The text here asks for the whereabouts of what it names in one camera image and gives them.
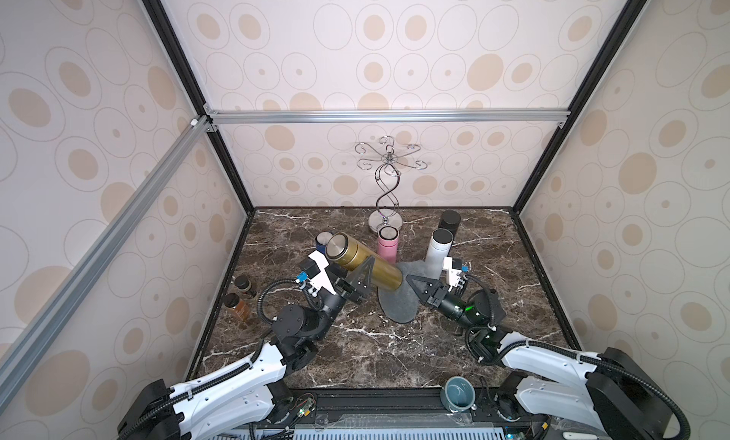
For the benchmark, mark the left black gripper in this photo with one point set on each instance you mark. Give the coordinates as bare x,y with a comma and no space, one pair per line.
350,291

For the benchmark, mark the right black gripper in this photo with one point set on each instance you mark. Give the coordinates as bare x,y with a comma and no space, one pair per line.
437,294

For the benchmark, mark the gold thermos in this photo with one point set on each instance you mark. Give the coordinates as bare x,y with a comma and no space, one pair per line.
350,253

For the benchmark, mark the grey wiping cloth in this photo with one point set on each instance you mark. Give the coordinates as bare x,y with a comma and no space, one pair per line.
401,305

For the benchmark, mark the pink thermos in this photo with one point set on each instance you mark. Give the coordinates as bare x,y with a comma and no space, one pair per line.
388,239

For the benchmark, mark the white thermos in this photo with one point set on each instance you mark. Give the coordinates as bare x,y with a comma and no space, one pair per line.
439,247

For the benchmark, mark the black thermos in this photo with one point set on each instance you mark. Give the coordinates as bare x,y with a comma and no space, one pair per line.
450,220

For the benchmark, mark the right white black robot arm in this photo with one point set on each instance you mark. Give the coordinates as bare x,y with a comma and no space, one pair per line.
606,391

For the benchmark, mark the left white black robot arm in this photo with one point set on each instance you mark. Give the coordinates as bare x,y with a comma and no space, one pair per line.
251,390

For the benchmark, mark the blue thermos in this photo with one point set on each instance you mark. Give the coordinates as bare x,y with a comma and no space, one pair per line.
321,240

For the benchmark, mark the teal ceramic mug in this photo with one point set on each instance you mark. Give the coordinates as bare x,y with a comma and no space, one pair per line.
457,395

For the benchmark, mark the dark capped spice jar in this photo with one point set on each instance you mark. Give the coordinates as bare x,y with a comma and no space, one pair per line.
244,287

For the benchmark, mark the amber spice jar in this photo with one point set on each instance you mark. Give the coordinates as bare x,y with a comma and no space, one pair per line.
237,306

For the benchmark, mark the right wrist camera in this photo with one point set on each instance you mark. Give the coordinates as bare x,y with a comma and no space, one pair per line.
456,273

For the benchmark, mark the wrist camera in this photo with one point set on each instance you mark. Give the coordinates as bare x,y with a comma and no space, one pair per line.
313,278
456,273

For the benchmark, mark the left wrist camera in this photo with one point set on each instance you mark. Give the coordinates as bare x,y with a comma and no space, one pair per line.
313,278

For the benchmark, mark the silver wire cup stand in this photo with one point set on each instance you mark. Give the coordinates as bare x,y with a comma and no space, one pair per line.
386,159

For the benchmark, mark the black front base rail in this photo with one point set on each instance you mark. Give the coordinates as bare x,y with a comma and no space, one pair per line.
369,414

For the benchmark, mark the horizontal aluminium rail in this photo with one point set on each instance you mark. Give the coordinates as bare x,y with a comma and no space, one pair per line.
378,116

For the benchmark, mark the left diagonal aluminium rail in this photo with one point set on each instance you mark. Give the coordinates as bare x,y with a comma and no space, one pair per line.
38,336

